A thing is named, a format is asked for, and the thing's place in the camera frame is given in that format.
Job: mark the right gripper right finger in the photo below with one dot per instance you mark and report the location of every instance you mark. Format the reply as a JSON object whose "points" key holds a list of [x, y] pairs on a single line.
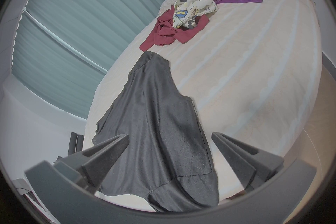
{"points": [[241, 160]]}

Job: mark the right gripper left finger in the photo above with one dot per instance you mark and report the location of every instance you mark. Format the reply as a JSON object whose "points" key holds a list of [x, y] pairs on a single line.
{"points": [[105, 154]]}

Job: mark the black garment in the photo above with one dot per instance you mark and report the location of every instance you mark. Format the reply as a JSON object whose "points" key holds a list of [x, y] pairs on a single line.
{"points": [[157, 125]]}

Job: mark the bed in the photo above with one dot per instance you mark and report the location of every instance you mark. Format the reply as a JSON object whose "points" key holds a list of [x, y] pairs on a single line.
{"points": [[249, 60]]}

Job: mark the dark red garment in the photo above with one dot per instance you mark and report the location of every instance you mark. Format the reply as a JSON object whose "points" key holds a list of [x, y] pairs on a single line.
{"points": [[160, 34]]}

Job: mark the white printed pyjama top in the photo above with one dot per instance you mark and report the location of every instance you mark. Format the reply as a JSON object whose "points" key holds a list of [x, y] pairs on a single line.
{"points": [[196, 5]]}

